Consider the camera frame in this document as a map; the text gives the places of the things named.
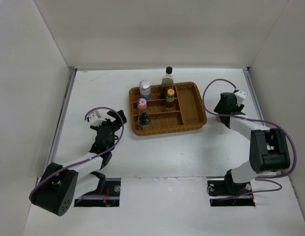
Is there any black-capped pepper grinder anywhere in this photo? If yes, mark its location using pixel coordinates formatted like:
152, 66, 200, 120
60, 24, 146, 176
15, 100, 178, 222
137, 112, 151, 130

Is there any pink-capped spice shaker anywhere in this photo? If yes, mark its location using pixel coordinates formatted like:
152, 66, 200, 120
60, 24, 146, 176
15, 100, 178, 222
137, 98, 147, 110

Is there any black-capped shaker blue label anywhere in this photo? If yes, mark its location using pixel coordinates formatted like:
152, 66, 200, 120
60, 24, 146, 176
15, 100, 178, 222
139, 80, 152, 100

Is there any yellow-capped red sauce bottle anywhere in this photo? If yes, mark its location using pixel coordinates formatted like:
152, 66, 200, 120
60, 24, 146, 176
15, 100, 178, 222
164, 88, 175, 112

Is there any tall black-capped sauce bottle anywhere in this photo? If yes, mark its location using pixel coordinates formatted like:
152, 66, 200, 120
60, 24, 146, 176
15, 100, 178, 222
160, 66, 174, 98

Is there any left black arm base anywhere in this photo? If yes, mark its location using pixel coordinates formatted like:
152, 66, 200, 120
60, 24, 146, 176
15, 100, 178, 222
73, 172, 122, 207

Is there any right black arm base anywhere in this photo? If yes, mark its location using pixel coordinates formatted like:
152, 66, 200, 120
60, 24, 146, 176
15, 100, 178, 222
207, 177, 255, 207

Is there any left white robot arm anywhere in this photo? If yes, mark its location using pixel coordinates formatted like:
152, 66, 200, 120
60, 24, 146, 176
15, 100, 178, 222
29, 108, 127, 216

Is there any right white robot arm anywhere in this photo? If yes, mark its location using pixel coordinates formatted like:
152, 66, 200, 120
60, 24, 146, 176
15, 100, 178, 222
214, 91, 290, 195

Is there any brown wicker divided basket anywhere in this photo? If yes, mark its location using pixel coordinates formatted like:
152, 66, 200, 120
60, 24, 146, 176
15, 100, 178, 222
129, 82, 207, 136

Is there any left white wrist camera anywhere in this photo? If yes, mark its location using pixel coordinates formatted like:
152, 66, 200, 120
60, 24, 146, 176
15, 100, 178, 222
86, 110, 106, 127

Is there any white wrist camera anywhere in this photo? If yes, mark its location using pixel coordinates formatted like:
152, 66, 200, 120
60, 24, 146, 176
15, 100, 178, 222
234, 89, 247, 106
86, 110, 106, 127

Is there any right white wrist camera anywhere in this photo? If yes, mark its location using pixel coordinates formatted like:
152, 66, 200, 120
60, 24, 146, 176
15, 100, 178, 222
234, 89, 247, 106

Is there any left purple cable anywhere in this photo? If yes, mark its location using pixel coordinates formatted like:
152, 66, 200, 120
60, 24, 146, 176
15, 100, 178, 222
29, 107, 125, 202

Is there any purple cable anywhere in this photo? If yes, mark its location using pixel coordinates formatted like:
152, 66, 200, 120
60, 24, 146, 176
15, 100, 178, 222
29, 107, 125, 202
202, 78, 298, 197

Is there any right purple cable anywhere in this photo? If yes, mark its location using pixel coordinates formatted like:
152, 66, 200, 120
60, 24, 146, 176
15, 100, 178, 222
202, 78, 298, 197

